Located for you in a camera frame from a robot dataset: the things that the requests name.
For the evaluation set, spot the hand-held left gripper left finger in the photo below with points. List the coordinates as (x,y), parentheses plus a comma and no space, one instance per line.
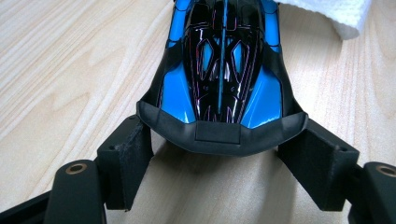
(124,165)

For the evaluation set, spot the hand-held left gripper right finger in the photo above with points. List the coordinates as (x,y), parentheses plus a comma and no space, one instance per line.
(317,168)

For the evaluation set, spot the blue and black toy car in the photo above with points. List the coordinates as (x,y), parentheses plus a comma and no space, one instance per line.
(221,77)

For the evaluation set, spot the white wet wipe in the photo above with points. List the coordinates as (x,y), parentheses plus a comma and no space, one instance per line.
(339,15)

